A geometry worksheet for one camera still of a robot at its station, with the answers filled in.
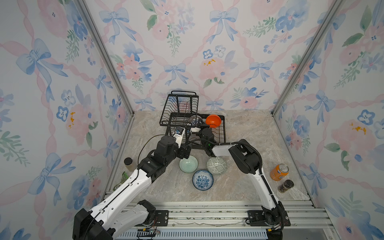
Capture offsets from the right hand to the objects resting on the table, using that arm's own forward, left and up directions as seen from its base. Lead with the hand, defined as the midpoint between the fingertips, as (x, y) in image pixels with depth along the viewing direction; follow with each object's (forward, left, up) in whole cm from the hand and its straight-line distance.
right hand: (202, 117), depth 99 cm
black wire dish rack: (+11, +15, -4) cm, 19 cm away
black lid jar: (-31, +42, -4) cm, 52 cm away
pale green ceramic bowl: (-29, +8, -12) cm, 32 cm away
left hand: (-25, +10, +10) cm, 29 cm away
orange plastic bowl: (+4, -9, -8) cm, 12 cm away
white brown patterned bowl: (0, +5, -3) cm, 5 cm away
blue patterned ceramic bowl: (-37, 0, -13) cm, 39 cm away
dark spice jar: (-42, -42, -4) cm, 60 cm away
